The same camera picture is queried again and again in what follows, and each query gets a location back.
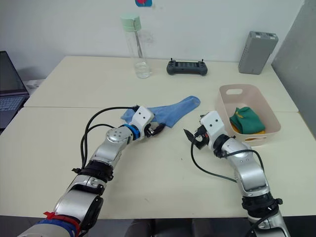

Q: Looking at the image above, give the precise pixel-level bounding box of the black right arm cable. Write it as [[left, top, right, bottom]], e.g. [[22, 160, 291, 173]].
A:
[[222, 149, 265, 173], [190, 134, 237, 184]]

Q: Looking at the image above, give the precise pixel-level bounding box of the grey rectangular box device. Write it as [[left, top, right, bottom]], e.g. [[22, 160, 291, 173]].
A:
[[238, 31, 279, 75]]

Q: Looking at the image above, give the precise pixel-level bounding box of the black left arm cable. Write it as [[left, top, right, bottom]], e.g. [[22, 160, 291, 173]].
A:
[[82, 123, 117, 171], [80, 105, 139, 171]]

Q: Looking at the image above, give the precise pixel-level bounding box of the dark laptop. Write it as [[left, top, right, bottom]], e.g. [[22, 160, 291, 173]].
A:
[[0, 51, 31, 130]]

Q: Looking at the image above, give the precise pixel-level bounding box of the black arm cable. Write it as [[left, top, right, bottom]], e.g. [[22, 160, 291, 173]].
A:
[[80, 105, 139, 171], [222, 149, 265, 173], [82, 123, 117, 171], [190, 134, 237, 184]]

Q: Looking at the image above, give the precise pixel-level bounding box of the yellow sock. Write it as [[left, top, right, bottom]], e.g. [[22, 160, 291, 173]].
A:
[[231, 122, 268, 142]]

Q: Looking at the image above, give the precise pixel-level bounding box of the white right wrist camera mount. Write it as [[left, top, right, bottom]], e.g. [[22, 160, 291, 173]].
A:
[[199, 110, 226, 150]]

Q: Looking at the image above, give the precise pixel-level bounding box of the light blue sock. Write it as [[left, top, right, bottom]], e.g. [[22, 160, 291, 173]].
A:
[[148, 97, 201, 129], [120, 95, 201, 125]]

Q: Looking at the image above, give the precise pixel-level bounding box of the pale pink plastic bin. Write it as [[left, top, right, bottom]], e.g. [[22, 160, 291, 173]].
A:
[[215, 84, 282, 148]]

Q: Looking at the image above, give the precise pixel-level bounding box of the dark grey handheld controller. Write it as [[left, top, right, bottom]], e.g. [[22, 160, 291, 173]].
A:
[[166, 58, 208, 77]]

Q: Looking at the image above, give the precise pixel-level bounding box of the grey partition panel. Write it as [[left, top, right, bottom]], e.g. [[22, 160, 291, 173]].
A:
[[271, 0, 316, 139]]

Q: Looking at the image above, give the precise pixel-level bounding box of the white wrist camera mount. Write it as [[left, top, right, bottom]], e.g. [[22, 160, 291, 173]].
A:
[[129, 105, 155, 142], [199, 110, 226, 150]]

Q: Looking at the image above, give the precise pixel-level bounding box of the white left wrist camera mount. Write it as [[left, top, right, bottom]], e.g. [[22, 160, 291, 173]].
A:
[[129, 105, 155, 142]]

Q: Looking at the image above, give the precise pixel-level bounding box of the red cable tie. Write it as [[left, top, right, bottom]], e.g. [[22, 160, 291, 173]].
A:
[[43, 211, 81, 235]]

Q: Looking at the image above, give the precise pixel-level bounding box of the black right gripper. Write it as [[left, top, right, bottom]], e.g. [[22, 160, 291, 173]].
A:
[[183, 114, 209, 151]]

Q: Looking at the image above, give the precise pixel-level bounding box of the green sock with orange stripe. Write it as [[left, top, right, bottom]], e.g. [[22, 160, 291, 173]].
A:
[[229, 108, 266, 136], [234, 106, 253, 119]]

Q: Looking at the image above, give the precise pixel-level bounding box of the clear bottle with green lid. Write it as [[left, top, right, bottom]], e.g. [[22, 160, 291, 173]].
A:
[[120, 13, 153, 79]]

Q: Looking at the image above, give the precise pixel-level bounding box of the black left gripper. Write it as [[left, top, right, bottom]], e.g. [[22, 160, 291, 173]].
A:
[[144, 122, 167, 138]]

